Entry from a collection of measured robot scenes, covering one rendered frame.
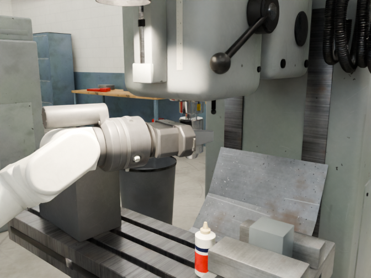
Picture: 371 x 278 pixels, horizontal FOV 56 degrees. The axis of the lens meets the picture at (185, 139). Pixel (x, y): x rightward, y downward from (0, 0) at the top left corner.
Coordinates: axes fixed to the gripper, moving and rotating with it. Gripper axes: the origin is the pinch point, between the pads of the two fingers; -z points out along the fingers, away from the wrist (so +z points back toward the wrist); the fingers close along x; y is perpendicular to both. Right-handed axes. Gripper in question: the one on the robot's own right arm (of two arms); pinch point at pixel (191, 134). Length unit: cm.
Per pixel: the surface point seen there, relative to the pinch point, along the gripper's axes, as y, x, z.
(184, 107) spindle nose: -5.6, -1.0, 2.2
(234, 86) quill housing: -9.6, -9.8, -1.8
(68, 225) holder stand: 25.1, 26.4, 17.6
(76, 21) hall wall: -108, 728, -194
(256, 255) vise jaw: 16.7, -18.0, -0.7
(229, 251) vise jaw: 16.7, -14.8, 2.3
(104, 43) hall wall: -58, 643, -223
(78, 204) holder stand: 18.2, 21.7, 16.2
